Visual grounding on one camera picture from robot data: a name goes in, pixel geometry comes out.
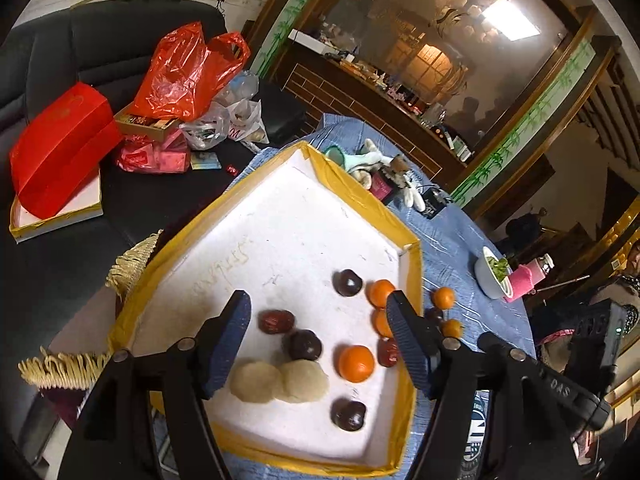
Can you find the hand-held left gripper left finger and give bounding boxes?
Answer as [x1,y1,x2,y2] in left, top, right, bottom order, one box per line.
[57,289,252,480]

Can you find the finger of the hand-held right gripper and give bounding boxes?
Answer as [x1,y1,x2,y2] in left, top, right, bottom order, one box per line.
[477,332,612,431]

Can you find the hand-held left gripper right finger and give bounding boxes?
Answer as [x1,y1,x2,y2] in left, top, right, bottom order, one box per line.
[386,290,576,480]

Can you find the red date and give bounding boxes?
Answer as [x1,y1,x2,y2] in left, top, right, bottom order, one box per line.
[257,309,297,335]
[376,337,403,368]

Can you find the pale round cake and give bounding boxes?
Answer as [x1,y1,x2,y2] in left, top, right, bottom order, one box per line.
[229,361,283,403]
[277,359,329,404]

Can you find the white tray with yellow tape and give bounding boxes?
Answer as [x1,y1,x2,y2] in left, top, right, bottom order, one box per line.
[107,141,423,478]

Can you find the pink steel-capped bottle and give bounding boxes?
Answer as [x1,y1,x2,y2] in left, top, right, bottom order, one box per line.
[527,254,555,281]

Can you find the pink knitted bottle sleeve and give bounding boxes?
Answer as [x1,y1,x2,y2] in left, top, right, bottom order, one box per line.
[504,266,538,304]

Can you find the white bowl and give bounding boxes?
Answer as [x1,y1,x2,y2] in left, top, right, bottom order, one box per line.
[474,246,516,301]

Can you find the blue plaid tablecloth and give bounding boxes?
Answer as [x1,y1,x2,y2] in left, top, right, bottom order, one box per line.
[150,112,536,480]

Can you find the green lettuce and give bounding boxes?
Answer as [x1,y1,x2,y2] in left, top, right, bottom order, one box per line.
[487,255,511,281]

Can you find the white plush toy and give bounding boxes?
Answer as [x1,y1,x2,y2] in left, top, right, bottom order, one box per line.
[350,138,427,211]

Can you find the dark maroon box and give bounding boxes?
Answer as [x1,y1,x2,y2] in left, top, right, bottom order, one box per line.
[370,167,398,203]

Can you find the cream fringed cloth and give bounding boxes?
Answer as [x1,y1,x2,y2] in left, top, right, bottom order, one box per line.
[17,230,166,426]

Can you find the mint green toy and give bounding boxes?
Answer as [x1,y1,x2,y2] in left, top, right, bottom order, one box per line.
[324,145,383,172]

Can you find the pink packet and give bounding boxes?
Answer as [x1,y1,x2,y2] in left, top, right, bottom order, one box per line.
[114,130,191,175]

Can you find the white plastic bag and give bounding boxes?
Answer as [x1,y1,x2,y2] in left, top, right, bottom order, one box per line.
[180,71,271,151]

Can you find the gold box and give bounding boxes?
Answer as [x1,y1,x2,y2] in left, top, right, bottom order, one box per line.
[114,101,183,143]

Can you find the red gift box lid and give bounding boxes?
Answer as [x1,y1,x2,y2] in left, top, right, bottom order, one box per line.
[10,81,123,221]

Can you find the wooden counter cabinet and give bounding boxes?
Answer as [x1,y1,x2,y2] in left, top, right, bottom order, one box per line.
[280,30,471,196]

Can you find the red plastic bag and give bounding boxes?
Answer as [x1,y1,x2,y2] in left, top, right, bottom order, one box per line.
[131,21,251,122]

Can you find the black sofa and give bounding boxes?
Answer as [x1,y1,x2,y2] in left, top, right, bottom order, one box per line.
[0,0,311,311]

